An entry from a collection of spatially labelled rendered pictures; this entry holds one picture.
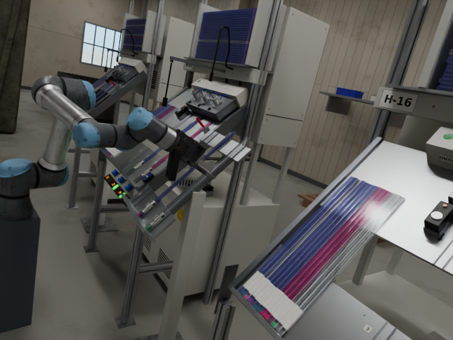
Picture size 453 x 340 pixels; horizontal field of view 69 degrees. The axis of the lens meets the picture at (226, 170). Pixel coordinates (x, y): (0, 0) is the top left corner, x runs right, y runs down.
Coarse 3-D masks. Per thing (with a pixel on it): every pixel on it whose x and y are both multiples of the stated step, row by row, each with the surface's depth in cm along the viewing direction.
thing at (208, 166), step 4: (200, 160) 117; (200, 164) 117; (204, 164) 117; (208, 164) 118; (212, 164) 118; (204, 168) 117; (208, 168) 118; (212, 168) 118; (208, 172) 118; (208, 176) 118; (212, 176) 119
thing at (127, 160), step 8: (128, 152) 190; (136, 152) 186; (144, 152) 182; (152, 152) 178; (120, 160) 188; (128, 160) 184; (136, 160) 180; (152, 160) 172; (128, 168) 177; (136, 168) 171; (144, 168) 170; (160, 168) 163; (128, 176) 170; (136, 176) 167; (136, 184) 161
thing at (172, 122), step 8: (184, 96) 218; (192, 96) 213; (176, 104) 215; (184, 104) 209; (168, 120) 201; (176, 120) 196; (184, 120) 192; (192, 120) 188; (200, 120) 183; (208, 120) 180; (216, 120) 176; (176, 128) 189; (184, 128) 184; (192, 128) 181; (200, 136) 170
